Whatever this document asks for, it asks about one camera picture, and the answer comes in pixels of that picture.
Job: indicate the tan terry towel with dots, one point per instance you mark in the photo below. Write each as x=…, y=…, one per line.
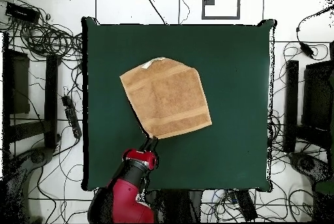
x=167, y=98

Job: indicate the black box device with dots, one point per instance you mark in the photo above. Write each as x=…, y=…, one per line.
x=22, y=12

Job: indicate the black stand frame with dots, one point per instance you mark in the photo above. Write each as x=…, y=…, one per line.
x=51, y=90
x=291, y=98

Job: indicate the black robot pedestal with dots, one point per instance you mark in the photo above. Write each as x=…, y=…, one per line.
x=177, y=205

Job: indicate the long black power strip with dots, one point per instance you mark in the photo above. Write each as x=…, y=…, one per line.
x=71, y=117

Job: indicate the dark green table cloth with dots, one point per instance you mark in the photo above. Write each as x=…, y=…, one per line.
x=221, y=77

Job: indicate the grey tripod base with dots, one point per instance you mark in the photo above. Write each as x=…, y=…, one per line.
x=39, y=157
x=306, y=164

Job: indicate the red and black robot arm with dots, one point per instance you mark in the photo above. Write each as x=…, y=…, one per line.
x=125, y=200

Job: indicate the black rectangular device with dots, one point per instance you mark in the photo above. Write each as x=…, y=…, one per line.
x=242, y=204

